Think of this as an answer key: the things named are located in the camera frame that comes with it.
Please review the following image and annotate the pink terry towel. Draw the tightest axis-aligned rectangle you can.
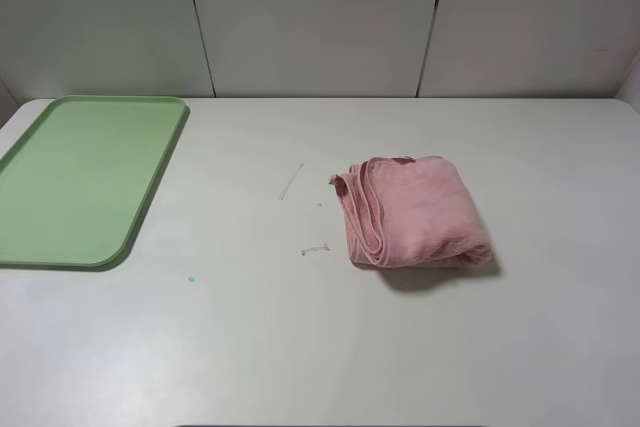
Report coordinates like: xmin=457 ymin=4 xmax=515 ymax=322
xmin=329 ymin=156 xmax=492 ymax=269

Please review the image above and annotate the green plastic tray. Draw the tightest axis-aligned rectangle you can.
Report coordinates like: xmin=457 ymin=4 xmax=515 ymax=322
xmin=1 ymin=96 xmax=190 ymax=272

